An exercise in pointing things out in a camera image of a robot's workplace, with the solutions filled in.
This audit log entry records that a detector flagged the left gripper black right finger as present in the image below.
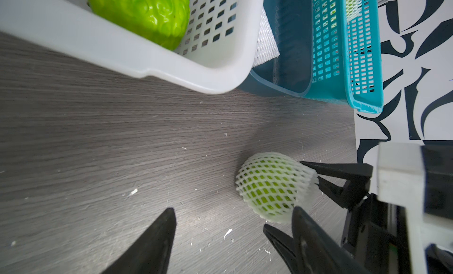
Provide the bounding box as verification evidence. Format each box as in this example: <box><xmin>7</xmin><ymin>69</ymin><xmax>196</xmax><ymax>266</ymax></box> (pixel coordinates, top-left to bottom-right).
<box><xmin>291</xmin><ymin>206</ymin><xmax>369</xmax><ymax>274</ymax></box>

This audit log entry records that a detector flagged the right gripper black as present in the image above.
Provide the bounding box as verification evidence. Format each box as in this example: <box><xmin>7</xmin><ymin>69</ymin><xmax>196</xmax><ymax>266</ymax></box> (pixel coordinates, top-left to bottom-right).
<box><xmin>263</xmin><ymin>161</ymin><xmax>411</xmax><ymax>274</ymax></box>

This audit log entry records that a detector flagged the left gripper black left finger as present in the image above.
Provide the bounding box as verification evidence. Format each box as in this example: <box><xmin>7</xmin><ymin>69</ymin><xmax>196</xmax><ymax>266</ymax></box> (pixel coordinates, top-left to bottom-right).
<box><xmin>103</xmin><ymin>208</ymin><xmax>177</xmax><ymax>274</ymax></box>

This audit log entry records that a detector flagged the green custard apple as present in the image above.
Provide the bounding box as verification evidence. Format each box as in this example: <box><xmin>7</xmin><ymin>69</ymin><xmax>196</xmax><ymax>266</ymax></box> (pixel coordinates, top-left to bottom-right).
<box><xmin>88</xmin><ymin>0</ymin><xmax>191</xmax><ymax>51</ymax></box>
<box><xmin>235</xmin><ymin>158</ymin><xmax>302</xmax><ymax>221</ymax></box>

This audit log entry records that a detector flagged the teal perforated plastic basket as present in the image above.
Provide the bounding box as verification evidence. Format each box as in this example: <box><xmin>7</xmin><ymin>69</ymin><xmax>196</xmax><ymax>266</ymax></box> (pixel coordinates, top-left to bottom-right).
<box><xmin>305</xmin><ymin>0</ymin><xmax>383</xmax><ymax>114</ymax></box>

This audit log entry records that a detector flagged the dark blue plastic tub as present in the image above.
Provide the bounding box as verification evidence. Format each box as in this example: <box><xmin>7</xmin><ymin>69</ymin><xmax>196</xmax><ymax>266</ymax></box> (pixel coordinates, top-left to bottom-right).
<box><xmin>238</xmin><ymin>0</ymin><xmax>314</xmax><ymax>98</ymax></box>

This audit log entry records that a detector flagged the white perforated plastic basket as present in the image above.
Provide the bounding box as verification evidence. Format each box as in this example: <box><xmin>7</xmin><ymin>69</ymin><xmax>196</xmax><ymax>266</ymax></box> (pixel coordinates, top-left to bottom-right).
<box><xmin>1</xmin><ymin>0</ymin><xmax>264</xmax><ymax>94</ymax></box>

